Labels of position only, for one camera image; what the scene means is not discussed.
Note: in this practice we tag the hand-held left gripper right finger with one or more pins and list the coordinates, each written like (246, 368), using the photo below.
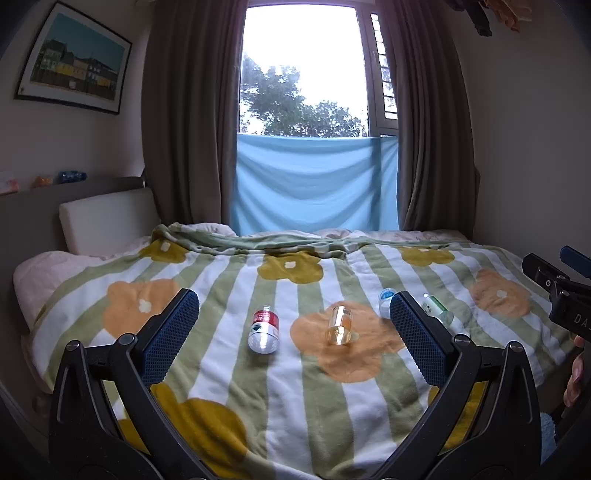
(418, 341)

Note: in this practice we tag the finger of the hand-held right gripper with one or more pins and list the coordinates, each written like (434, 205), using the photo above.
(576, 259)
(545, 274)

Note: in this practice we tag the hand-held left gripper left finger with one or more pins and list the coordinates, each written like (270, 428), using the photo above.
(171, 336)

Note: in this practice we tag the clear amber cup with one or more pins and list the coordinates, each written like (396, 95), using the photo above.
(339, 326)

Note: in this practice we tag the clear cup with green label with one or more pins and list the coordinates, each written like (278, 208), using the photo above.
(437, 308)

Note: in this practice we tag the clear cup with blue label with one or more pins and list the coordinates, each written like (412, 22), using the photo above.
(386, 301)

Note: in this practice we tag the clear cup with red label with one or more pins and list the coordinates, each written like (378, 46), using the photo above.
(264, 331)

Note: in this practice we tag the person's right hand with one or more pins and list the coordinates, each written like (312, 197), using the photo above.
(577, 374)

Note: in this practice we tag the striped floral blanket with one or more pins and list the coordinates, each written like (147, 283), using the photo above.
(277, 397)

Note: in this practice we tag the light blue fuzzy cloth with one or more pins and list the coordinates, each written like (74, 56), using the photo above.
(548, 434)

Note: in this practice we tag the white headboard cushion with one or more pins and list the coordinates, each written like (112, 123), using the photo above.
(106, 219)

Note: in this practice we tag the pale pink pillow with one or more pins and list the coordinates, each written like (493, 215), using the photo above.
(44, 281)

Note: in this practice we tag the grey bed headboard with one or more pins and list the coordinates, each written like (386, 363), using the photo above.
(27, 217)

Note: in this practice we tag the light blue hanging cloth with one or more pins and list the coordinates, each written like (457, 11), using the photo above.
(314, 184)

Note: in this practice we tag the blue toy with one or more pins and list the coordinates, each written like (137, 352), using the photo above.
(71, 176)

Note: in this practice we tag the brown curtain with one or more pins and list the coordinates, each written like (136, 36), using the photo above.
(431, 120)
(189, 115)

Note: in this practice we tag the orange toy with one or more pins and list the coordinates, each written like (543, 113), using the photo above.
(41, 182)

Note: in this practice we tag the peach hanging garment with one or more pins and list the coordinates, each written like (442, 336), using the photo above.
(505, 13)

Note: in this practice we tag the dark hanging garment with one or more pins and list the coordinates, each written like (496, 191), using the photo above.
(478, 16)

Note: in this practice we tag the framed picture of houses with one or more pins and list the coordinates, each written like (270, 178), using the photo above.
(74, 55)

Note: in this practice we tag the window with open sash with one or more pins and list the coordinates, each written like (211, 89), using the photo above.
(304, 50)

